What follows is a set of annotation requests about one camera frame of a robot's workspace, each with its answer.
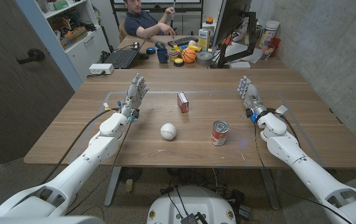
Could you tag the seated man in dark polo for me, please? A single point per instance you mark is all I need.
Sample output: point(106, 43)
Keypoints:
point(147, 21)

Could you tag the white shelf cabinet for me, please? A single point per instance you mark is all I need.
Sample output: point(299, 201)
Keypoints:
point(72, 31)

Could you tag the black computer mouse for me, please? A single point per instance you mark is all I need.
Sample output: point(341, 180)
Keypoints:
point(159, 44)

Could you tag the yellow banana toy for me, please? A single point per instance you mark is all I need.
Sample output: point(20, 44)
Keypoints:
point(193, 47)

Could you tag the black computer monitor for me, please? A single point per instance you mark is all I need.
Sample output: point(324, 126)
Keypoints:
point(231, 17)

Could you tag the cardboard box on shelf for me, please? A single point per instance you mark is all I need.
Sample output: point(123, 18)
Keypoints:
point(73, 36)

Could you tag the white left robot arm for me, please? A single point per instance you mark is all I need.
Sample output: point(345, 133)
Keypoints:
point(81, 161)

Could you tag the grey duct tape roll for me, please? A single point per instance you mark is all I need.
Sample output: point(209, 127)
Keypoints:
point(204, 58)

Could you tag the white wipes canister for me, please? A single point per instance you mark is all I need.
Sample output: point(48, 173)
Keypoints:
point(269, 33)

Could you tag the small red package box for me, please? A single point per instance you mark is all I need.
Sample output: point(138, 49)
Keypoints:
point(183, 102)

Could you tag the yellow black tape roll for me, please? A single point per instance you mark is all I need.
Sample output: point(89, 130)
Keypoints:
point(178, 62)

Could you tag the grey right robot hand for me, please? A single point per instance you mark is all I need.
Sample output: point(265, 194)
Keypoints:
point(250, 95)

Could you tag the white power strip box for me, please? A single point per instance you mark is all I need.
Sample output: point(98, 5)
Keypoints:
point(101, 68)

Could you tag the stacked colourful rings toy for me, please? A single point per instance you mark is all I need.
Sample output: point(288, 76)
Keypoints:
point(174, 54)

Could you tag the white robot torso base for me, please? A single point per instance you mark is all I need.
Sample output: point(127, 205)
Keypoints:
point(191, 205)

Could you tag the black keyboard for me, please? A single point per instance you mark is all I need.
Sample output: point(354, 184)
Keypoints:
point(182, 40)

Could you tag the dark blue mug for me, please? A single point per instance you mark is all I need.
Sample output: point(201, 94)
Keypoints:
point(162, 55)

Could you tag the white yellow carton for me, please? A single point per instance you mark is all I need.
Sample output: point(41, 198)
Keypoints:
point(203, 38)

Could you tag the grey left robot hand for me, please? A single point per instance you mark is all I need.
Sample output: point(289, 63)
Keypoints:
point(134, 93)

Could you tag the red white soup can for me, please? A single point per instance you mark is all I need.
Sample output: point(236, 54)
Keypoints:
point(219, 133)

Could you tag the blue black tape roll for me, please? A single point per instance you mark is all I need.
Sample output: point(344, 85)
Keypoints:
point(150, 50)

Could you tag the white flat box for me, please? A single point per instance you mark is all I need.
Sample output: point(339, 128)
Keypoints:
point(239, 64)

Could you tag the orange mini basketball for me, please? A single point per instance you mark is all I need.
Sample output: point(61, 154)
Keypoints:
point(189, 55)

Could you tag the black laptop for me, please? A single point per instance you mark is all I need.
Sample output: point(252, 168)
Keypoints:
point(123, 56)

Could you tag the clear drinking glass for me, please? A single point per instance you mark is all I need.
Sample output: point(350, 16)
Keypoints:
point(265, 52)

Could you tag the white baseball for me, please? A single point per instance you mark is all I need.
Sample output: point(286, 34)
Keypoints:
point(168, 131)

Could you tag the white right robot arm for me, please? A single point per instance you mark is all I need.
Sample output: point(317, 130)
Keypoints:
point(308, 168)

